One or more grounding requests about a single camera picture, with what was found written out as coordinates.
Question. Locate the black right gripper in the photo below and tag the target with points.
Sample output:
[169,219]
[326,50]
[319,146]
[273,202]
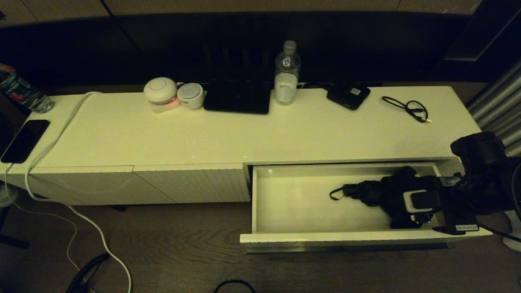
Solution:
[454,211]

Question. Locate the black umbrella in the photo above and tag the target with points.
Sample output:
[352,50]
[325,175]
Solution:
[386,193]

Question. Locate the water bottle with green label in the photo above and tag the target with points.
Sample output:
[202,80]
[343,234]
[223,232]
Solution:
[22,95]

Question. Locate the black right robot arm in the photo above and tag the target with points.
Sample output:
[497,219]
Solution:
[484,175]

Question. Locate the white low cabinet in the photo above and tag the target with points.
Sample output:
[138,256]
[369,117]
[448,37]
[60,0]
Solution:
[163,134]

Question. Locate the person hand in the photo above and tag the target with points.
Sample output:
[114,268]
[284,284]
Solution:
[6,68]

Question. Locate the grey curtain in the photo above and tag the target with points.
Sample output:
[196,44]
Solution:
[496,106]

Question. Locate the small black box with label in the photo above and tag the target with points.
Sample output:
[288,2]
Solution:
[349,95]

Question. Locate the clear bottle with grey cap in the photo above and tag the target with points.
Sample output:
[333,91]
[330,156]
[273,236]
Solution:
[287,77]

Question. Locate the black flat set-top box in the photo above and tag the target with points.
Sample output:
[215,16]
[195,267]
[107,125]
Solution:
[238,97]

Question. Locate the small white round speaker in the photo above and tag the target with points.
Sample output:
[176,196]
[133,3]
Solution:
[190,95]

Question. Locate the white dome device pink base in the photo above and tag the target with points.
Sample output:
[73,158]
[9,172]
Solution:
[160,90]

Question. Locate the black smartphone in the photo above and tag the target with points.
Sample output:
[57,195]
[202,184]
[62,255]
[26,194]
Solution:
[25,140]

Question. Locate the pale round floor object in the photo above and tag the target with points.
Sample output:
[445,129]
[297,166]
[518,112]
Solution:
[7,195]

